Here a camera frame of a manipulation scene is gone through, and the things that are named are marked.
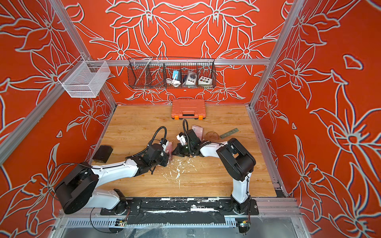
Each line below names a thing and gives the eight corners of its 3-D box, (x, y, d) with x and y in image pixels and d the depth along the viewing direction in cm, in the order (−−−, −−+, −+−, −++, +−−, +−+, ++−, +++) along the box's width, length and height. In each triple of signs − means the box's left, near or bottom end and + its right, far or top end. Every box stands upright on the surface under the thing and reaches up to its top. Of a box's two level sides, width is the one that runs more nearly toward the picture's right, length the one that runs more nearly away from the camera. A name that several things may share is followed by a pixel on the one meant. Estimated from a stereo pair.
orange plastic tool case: (171, 120, 112) (170, 115, 108) (173, 103, 124) (172, 98, 120) (205, 119, 112) (206, 115, 108) (203, 103, 124) (204, 98, 120)
